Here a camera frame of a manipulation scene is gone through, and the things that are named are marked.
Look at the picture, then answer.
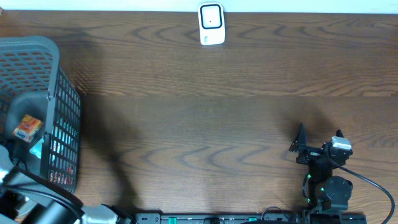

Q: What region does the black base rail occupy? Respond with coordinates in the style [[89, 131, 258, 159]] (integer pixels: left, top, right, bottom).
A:
[[134, 212, 367, 224]]

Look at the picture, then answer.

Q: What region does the orange snack packet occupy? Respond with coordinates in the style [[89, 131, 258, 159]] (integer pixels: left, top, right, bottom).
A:
[[13, 114, 44, 143]]

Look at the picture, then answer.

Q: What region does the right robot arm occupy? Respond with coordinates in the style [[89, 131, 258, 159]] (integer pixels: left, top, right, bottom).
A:
[[289, 123, 353, 223]]

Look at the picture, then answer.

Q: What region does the light blue wipes pack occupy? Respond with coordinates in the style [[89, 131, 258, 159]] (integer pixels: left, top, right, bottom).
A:
[[29, 118, 78, 159]]

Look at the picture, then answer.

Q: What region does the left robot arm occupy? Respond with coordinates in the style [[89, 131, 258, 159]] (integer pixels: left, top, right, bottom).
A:
[[1, 146, 136, 224]]

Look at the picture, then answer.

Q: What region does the grey plastic basket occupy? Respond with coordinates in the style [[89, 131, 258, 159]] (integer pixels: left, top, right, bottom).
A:
[[1, 36, 81, 192]]

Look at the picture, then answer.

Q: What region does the white barcode scanner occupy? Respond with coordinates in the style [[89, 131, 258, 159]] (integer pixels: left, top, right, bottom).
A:
[[198, 2, 226, 45]]

